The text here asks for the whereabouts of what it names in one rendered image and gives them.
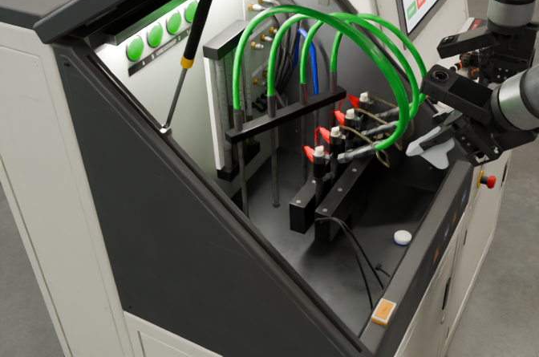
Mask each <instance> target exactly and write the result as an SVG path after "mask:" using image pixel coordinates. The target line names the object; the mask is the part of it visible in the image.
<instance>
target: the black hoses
mask: <svg viewBox="0 0 539 357"><path fill-rule="evenodd" d="M288 1H289V2H290V3H291V4H292V5H293V6H296V4H295V2H294V1H293V0H288ZM270 3H274V4H276V5H277V6H281V3H280V2H278V1H277V0H270ZM283 14H284V15H285V17H286V21H287V20H288V19H289V18H290V17H289V15H288V13H283ZM270 17H271V18H272V19H273V21H274V23H275V25H276V28H277V32H278V31H279V29H280V25H279V23H278V20H277V18H276V17H275V16H274V15H271V16H270ZM299 27H300V21H298V22H297V23H296V29H295V32H294V39H293V42H292V45H291V48H290V53H289V52H288V48H289V44H290V30H291V26H290V27H289V28H288V30H287V33H286V45H285V46H284V45H283V43H282V42H280V43H279V46H278V51H277V56H276V63H275V68H274V85H275V86H274V94H275V101H276V99H278V101H279V103H280V104H281V106H282V108H285V107H287V106H289V96H288V94H287V93H286V92H285V91H284V90H285V88H286V85H287V83H288V82H289V80H290V76H291V75H292V73H293V70H294V63H293V60H292V55H293V53H294V48H295V44H296V41H297V38H298V34H297V31H298V29H299ZM281 48H282V49H283V51H284V54H283V57H282V64H281V67H280V70H279V73H278V67H279V61H280V54H281ZM286 56H287V58H288V59H287V61H286ZM285 63H286V66H285ZM289 65H290V71H289V73H288V75H287V76H286V73H287V71H288V68H289ZM284 67H285V69H284ZM283 69H284V71H283ZM282 72H283V74H282ZM277 74H278V78H277ZM285 77H286V80H285V82H284V79H285ZM276 79H277V81H276ZM275 82H276V83H275ZM283 82H284V84H283ZM282 84H283V86H282ZM282 94H284V96H285V98H286V103H285V104H284V103H283V101H282V98H281V97H280V96H281V95H282ZM261 99H265V100H266V102H265V103H264V102H263V101H262V100H260V98H257V99H256V103H260V104H261V105H262V106H263V109H260V108H259V106H257V105H256V104H255V103H254V102H252V108H256V109H257V110H258V111H259V112H260V113H263V112H265V111H266V109H267V108H268V107H267V96H266V95H265V94H264V93H262V94H261Z"/></svg>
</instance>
